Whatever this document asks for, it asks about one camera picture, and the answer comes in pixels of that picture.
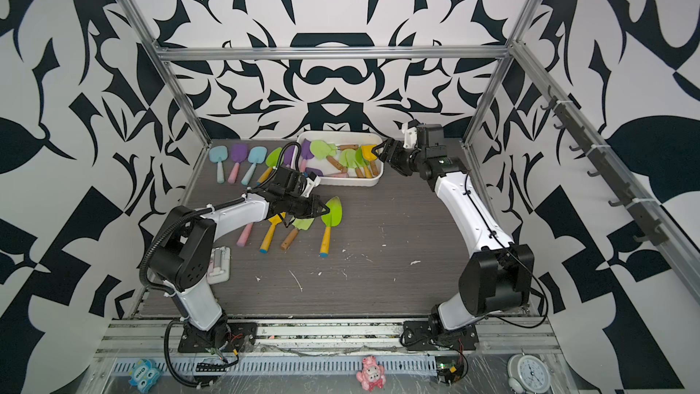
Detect yellow toy shovel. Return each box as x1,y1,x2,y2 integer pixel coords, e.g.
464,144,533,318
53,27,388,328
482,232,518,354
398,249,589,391
259,213,286,254

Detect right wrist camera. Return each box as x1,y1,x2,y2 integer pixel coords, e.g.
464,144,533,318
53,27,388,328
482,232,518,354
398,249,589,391
401,120,419,150

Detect green shovel brown handle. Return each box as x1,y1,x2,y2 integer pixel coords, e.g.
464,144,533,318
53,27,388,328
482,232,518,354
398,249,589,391
310,140,347,173

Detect white plastic storage box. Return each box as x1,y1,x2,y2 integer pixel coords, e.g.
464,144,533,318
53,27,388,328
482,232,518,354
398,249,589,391
297,131,384,187

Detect small green circuit board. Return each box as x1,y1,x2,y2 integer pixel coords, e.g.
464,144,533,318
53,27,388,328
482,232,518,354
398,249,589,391
436,356,466,385

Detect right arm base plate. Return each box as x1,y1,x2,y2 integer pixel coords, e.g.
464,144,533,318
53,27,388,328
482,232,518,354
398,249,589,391
398,321,479,351

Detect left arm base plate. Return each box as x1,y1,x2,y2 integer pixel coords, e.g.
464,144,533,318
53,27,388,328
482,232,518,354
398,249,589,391
178,321,258,353

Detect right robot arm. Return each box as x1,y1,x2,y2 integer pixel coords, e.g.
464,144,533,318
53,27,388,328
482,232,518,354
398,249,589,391
371,120,534,333

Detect white brush block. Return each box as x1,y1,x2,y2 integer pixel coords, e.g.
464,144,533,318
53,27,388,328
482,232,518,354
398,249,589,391
206,246,231,285

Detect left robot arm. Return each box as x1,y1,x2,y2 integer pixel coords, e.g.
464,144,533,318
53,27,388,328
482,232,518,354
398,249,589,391
139,167,330,333

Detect green pointed shovel yellow handle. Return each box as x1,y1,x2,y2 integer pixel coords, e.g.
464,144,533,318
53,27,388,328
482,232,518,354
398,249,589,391
319,196,343,257

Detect black wall hook rack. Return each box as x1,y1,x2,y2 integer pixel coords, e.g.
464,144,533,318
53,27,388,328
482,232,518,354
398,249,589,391
543,94,671,246

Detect white alarm clock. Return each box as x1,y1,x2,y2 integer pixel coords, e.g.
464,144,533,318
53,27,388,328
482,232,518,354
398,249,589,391
507,354,552,394

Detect purple pointed shovel pink handle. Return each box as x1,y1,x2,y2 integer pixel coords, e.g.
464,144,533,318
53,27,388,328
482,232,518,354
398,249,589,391
236,224,253,247

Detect teal square shovel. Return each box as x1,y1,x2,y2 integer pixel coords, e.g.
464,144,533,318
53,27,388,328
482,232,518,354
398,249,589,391
209,145,228,184

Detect blue owl toy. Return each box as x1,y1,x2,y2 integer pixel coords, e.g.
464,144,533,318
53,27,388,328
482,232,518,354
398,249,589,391
129,359,162,394

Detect blue toy shovel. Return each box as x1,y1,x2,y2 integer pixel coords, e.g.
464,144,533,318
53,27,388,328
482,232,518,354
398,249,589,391
242,146,267,186

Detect green shovel wooden handle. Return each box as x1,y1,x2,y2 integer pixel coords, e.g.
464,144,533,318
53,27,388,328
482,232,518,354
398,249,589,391
281,218,315,251

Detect pink bear toy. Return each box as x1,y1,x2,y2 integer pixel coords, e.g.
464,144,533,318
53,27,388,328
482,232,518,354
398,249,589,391
355,356,386,392

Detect purple square shovel pink handle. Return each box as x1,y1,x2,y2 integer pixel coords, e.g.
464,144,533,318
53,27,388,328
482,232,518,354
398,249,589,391
227,143,248,184

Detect white slotted cable duct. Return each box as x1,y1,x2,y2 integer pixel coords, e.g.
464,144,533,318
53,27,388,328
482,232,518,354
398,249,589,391
111,356,439,378

